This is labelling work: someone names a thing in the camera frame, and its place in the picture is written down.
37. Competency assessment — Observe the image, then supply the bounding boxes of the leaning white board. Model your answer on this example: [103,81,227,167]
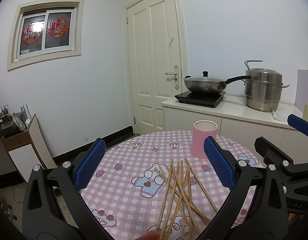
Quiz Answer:
[8,113,58,183]

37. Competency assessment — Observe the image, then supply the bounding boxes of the silver door handle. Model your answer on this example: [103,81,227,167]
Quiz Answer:
[165,64,180,90]

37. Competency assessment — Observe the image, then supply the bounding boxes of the person's left hand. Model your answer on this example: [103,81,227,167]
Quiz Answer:
[136,230,161,240]

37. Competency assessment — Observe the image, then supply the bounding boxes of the pink cylindrical utensil holder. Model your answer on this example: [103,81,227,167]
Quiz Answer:
[191,120,218,159]

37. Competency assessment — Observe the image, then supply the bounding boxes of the black induction cooktop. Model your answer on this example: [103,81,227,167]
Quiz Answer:
[175,91,225,108]

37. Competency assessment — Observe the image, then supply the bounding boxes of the steel wok with lid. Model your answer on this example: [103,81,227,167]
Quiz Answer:
[184,71,251,93]

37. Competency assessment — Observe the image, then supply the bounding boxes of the white panel door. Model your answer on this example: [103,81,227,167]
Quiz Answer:
[125,0,188,134]

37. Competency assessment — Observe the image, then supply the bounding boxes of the lavender board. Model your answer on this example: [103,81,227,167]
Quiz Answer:
[295,69,308,112]

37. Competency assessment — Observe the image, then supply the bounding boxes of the round clock on desk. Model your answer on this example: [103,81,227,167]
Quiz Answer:
[12,113,27,132]

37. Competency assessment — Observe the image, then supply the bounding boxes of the window with red decorations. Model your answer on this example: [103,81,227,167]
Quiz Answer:
[7,0,84,71]

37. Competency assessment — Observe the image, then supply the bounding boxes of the dark wooden side desk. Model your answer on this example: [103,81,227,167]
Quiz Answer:
[0,121,31,182]

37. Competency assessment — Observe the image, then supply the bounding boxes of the white kitchen cabinet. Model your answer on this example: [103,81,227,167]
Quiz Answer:
[162,95,308,164]

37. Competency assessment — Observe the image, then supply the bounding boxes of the pink checkered tablecloth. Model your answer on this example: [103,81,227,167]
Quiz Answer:
[79,129,266,240]

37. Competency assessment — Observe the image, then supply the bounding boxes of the stainless steel steamer pot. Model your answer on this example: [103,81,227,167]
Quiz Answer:
[244,60,289,112]

